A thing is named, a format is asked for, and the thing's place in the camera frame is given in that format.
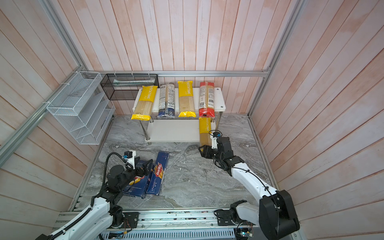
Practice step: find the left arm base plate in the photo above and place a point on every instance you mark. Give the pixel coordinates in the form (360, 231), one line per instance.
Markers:
(126, 220)

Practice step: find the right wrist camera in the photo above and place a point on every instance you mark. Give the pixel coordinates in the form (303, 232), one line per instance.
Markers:
(215, 134)

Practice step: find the dark blue spaghetti bag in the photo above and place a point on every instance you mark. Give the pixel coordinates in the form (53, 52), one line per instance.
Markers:
(167, 101)

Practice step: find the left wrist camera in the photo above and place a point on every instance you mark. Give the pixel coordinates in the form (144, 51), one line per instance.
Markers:
(129, 159)

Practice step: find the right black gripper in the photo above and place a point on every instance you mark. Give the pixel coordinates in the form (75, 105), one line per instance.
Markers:
(207, 149)

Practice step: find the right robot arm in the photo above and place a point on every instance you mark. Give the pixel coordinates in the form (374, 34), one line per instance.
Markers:
(275, 214)

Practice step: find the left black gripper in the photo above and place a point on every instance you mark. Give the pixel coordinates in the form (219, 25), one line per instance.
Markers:
(141, 173)

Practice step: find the aluminium mounting rail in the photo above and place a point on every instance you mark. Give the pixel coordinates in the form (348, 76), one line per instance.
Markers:
(162, 219)

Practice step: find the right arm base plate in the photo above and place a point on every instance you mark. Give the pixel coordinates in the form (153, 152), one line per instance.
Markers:
(228, 218)

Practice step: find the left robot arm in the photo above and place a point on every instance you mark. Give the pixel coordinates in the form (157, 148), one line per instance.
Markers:
(104, 212)

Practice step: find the white wire mesh organizer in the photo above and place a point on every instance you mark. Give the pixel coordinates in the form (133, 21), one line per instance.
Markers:
(81, 110)

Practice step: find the white two-tier shelf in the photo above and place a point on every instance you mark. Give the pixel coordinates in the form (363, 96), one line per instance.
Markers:
(180, 130)

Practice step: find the yellow Pastatime spaghetti bag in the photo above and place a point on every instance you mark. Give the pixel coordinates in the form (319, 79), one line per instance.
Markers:
(204, 129)
(144, 107)
(186, 99)

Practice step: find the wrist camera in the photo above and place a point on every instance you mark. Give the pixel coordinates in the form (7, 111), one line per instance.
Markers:
(215, 134)
(129, 159)

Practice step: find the blue Barilla rigatoni box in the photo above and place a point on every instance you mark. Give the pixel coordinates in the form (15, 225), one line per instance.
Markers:
(138, 187)

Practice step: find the blue Barilla spaghetti box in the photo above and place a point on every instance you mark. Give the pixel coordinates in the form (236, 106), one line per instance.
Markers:
(158, 173)

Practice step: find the black mesh wall basket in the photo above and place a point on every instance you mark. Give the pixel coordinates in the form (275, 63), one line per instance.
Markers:
(125, 87)

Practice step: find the red spaghetti bag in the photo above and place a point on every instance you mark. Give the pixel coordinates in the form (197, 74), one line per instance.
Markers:
(206, 100)

